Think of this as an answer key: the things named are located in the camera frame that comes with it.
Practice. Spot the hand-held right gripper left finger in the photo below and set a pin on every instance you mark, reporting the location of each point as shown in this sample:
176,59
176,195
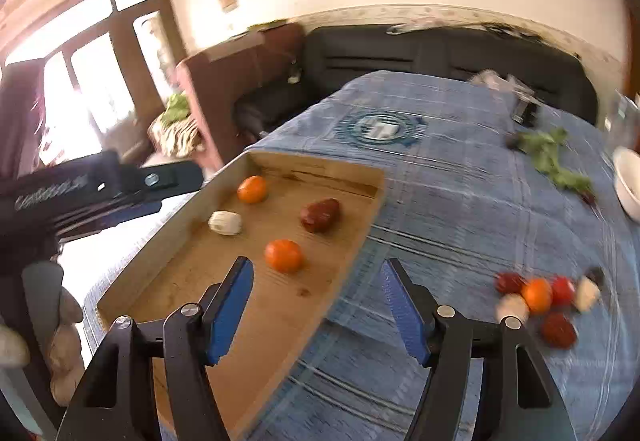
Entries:
235,301

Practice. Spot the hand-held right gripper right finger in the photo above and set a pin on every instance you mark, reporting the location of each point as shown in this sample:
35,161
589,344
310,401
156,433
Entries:
405,311

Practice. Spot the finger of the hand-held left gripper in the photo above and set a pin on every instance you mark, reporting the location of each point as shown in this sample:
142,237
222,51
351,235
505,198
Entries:
170,178

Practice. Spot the cardboard tray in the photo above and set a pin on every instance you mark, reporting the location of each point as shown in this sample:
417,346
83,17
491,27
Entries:
190,271

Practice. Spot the white yam piece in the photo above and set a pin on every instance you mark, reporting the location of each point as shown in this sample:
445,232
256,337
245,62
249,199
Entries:
512,307
587,295
225,223

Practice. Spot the red jujube date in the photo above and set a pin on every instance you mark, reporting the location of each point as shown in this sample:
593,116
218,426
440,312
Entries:
321,215
596,273
509,282
559,330

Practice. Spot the small orange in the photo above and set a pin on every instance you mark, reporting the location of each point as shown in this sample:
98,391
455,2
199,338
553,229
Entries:
252,189
284,255
537,295

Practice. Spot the red cherry tomato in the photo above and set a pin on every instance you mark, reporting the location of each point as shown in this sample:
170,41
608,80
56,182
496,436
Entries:
564,291

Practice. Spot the striped cloth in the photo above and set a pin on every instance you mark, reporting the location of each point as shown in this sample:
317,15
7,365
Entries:
175,136

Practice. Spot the grey rounded object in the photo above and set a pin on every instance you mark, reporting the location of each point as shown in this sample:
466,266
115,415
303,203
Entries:
42,286

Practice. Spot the brown armchair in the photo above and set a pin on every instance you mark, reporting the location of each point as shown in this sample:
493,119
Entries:
225,86

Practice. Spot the blue plaid tablecloth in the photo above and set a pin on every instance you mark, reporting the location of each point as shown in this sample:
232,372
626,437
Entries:
450,201

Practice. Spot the beige cloth bundle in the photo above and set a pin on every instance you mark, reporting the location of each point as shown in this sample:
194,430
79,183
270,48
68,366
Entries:
67,346

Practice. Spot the pale cloth lump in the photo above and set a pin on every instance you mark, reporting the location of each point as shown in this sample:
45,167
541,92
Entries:
12,346

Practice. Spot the wooden glass door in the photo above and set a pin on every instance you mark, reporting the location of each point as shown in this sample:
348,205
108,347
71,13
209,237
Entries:
125,36

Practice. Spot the green leafy sprig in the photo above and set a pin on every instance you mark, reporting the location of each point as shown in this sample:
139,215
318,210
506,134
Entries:
542,148

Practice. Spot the dark red root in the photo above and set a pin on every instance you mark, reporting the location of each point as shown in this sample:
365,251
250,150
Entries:
590,198

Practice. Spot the black box device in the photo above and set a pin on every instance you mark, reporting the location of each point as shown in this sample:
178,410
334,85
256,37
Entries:
526,111

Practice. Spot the crumpled clear plastic bag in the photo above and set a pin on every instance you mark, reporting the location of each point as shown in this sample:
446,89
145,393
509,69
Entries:
495,81

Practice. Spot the white bowl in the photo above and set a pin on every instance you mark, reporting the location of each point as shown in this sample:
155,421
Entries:
627,181

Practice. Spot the black leather sofa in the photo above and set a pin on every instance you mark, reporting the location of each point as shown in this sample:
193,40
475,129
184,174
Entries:
400,51

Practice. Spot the long clear plastic bag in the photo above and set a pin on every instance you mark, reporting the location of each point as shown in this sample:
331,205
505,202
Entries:
415,25

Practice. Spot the dark tool bundle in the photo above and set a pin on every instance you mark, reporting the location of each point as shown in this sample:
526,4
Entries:
505,28

